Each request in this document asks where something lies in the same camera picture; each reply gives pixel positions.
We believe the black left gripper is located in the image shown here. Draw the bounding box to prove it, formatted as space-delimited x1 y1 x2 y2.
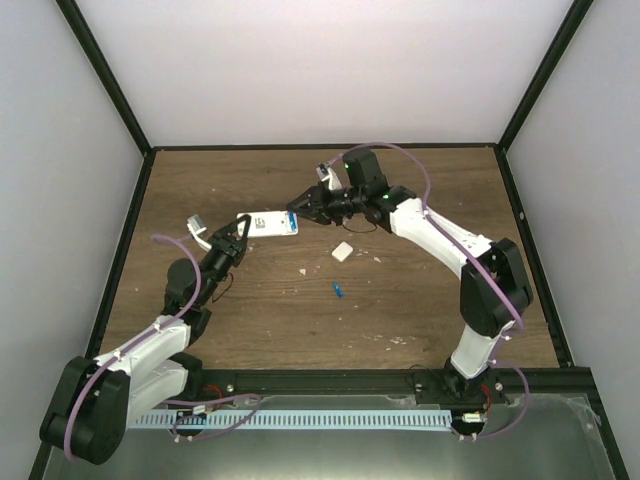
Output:
197 216 252 306

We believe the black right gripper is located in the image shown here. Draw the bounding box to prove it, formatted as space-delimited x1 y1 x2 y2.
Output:
289 182 365 227

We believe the white remote control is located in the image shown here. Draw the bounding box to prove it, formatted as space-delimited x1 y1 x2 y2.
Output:
236 211 294 238

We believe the white battery compartment cover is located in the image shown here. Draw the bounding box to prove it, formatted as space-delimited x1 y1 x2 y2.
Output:
331 241 354 262

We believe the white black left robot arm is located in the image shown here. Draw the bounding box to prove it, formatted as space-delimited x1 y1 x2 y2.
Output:
39 214 252 465

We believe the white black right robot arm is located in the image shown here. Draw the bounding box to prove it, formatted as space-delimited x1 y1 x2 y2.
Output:
286 143 533 403

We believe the grey metal front plate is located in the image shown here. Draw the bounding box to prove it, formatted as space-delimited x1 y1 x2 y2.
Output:
44 394 616 479

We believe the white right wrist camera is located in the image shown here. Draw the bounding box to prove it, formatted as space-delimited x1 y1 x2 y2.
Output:
316 162 342 191

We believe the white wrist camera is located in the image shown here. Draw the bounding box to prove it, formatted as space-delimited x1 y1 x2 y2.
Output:
316 162 342 191
186 215 211 252

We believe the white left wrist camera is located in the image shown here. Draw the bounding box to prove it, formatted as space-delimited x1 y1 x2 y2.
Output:
186 215 211 252

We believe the black left base frame rail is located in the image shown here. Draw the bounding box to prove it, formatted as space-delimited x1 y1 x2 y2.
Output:
84 148 157 359

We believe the black base frame rail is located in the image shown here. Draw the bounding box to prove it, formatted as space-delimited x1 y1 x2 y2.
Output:
152 142 498 152
494 146 574 368
84 148 157 359

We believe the black rear base frame rail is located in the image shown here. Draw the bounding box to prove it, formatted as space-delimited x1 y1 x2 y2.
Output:
152 142 498 152

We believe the light blue slotted cable duct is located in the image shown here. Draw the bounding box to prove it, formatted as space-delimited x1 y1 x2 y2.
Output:
131 409 452 431

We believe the black left corner frame post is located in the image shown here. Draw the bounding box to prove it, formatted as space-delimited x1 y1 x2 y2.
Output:
55 0 152 157

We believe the black corner frame post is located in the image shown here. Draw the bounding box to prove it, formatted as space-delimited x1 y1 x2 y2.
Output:
497 0 594 154
55 0 152 157

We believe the black right base frame rail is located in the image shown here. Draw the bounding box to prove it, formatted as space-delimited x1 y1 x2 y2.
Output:
494 146 574 368

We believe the black right corner frame post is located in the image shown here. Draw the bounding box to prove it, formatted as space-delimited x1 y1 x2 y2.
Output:
497 0 594 154

